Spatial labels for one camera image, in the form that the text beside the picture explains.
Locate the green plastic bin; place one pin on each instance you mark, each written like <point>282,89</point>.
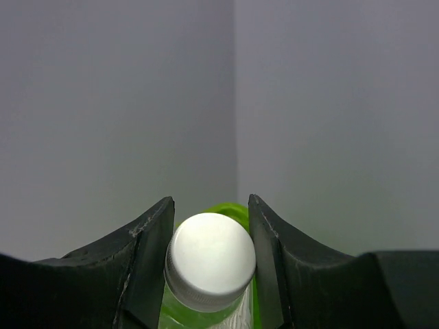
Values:
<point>236,212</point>

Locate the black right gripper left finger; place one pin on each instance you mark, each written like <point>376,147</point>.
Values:
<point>114,282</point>

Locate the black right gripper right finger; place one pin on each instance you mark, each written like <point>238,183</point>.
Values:
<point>302,283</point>

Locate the clear bottle apple label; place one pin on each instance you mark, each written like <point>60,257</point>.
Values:
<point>209,260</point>

